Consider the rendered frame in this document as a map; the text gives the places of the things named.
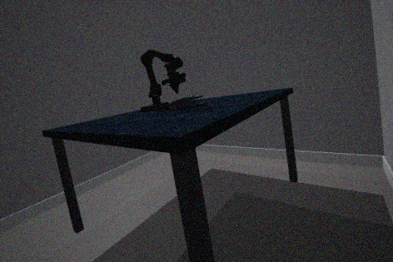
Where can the grey switch panel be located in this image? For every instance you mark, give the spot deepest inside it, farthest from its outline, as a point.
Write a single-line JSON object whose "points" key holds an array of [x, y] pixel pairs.
{"points": [[184, 102]]}

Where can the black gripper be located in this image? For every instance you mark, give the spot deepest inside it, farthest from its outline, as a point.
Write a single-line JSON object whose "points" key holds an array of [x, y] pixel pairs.
{"points": [[174, 82]]}

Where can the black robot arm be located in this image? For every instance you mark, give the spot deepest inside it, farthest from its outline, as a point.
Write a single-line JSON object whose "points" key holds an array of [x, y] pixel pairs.
{"points": [[174, 63]]}

